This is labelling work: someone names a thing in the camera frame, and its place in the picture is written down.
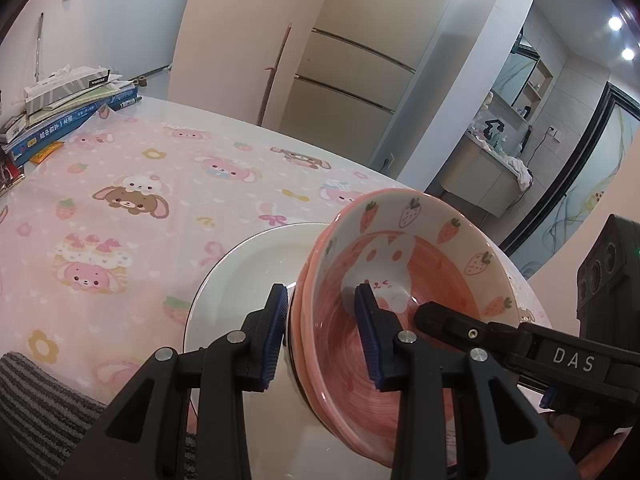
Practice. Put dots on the pink rabbit bowl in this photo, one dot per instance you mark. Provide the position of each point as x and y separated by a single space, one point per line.
304 361
411 248

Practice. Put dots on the white cloth on vanity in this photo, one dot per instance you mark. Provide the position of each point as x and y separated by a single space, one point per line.
521 172

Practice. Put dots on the bathroom vanity cabinet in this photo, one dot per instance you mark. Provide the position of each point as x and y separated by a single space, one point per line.
482 177

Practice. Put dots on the yellow packet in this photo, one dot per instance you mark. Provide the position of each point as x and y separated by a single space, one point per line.
46 152

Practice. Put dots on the person's right hand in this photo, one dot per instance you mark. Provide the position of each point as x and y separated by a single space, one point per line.
594 446

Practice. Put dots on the bathroom mirror cabinet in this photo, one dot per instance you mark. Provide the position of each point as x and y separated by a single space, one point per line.
523 81

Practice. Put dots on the beige refrigerator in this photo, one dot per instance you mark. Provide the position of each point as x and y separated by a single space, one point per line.
357 64

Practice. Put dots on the green notebook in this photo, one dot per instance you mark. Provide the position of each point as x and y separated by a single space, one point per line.
88 97

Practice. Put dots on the pink cartoon tablecloth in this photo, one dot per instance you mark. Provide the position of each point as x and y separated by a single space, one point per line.
104 244

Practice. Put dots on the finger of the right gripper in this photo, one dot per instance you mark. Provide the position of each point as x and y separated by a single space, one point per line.
547 398
460 331

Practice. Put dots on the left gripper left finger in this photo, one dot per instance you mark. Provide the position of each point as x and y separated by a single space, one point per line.
219 377

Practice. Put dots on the black door frame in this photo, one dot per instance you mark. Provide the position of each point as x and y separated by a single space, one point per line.
611 97

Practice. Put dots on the wooden broom stick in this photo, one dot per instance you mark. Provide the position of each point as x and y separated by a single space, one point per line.
272 74

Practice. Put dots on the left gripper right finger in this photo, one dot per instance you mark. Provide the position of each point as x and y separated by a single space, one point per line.
460 416

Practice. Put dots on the white mop stick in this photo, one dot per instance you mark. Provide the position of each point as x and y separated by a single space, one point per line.
38 47

